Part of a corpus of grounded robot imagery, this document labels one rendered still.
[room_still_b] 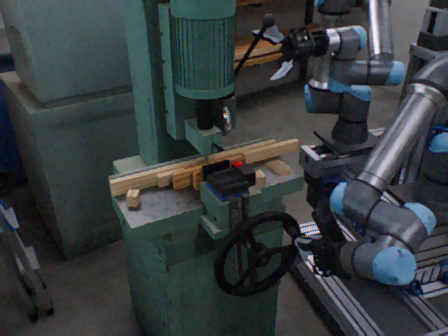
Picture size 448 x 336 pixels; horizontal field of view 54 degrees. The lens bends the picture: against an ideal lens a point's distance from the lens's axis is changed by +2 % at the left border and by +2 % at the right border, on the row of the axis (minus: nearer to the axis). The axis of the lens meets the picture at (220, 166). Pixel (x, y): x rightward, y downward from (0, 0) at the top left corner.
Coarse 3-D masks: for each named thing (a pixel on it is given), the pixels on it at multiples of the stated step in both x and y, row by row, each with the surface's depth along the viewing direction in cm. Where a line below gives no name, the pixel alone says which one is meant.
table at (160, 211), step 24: (264, 168) 148; (144, 192) 136; (168, 192) 136; (192, 192) 136; (264, 192) 139; (288, 192) 144; (120, 216) 131; (144, 216) 125; (168, 216) 125; (192, 216) 129; (144, 240) 124
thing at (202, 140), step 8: (192, 120) 142; (192, 128) 138; (216, 128) 136; (192, 136) 139; (200, 136) 133; (208, 136) 133; (216, 136) 134; (192, 144) 141; (200, 144) 135; (208, 144) 134; (200, 152) 136; (208, 152) 136; (216, 152) 137
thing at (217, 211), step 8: (200, 184) 129; (200, 192) 130; (208, 192) 125; (256, 192) 125; (208, 200) 126; (216, 200) 122; (240, 200) 122; (256, 200) 125; (208, 208) 128; (216, 208) 122; (224, 208) 120; (240, 208) 123; (256, 208) 127; (216, 216) 124; (224, 216) 122; (240, 216) 125; (216, 224) 125; (224, 224) 123
